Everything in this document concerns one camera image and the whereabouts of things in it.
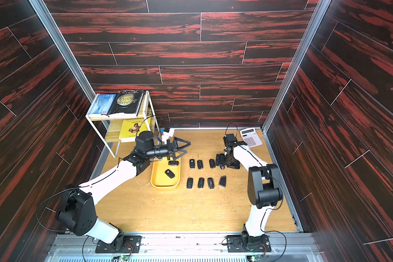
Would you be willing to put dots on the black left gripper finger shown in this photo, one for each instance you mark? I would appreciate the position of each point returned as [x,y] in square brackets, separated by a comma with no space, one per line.
[180,143]
[177,154]

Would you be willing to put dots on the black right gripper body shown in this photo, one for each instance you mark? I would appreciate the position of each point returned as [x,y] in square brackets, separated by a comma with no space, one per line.
[228,160]

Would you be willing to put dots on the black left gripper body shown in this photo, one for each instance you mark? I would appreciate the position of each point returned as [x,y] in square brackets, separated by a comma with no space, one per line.
[168,150]

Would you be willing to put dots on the black silver Porsche key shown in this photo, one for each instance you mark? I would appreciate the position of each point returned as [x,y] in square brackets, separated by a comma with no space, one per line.
[173,163]

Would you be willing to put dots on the black VW car key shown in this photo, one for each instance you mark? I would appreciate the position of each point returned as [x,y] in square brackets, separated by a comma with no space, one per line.
[169,173]

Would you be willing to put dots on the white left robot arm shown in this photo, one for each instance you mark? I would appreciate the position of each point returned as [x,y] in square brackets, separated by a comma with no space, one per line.
[76,209]

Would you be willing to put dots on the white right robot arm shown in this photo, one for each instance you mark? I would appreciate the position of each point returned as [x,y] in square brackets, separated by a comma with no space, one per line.
[264,191]

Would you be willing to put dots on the dark grey car key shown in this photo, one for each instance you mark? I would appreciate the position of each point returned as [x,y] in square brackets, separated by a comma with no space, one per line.
[222,181]

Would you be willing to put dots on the silver-edged car key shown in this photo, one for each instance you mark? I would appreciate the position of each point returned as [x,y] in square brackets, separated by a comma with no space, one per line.
[210,182]

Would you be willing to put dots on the yellow storage box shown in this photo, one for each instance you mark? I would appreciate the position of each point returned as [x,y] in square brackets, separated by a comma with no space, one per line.
[159,180]

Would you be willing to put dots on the black three-button car key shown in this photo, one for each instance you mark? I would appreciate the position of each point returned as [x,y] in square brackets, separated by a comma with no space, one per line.
[201,183]

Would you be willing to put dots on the white calculator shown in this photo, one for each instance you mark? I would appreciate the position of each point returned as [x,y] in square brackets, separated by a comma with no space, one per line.
[250,137]

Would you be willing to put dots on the yellow book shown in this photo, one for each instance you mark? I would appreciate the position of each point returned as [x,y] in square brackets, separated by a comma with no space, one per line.
[127,130]

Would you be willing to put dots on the black book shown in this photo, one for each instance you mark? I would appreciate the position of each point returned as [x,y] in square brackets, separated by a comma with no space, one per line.
[126,103]

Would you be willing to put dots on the blue book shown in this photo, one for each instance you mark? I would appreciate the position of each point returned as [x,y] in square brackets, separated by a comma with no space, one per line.
[102,105]

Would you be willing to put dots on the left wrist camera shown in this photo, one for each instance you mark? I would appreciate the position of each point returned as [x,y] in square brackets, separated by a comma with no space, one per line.
[167,134]

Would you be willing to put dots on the white wire shelf rack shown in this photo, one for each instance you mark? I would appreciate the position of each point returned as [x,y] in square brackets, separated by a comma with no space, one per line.
[146,111]

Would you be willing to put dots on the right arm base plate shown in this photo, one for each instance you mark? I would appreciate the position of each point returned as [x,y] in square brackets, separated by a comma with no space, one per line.
[245,243]

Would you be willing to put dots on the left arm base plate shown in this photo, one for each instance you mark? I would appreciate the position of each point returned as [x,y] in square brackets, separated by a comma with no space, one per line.
[128,244]

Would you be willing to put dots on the aluminium right corner post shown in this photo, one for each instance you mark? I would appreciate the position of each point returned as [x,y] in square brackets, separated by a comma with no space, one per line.
[306,40]

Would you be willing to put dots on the aluminium corner post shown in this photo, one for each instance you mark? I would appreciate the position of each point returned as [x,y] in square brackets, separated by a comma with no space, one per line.
[306,40]
[57,37]

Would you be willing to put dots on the aluminium left corner post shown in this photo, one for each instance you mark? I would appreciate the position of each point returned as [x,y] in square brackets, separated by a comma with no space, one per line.
[57,37]

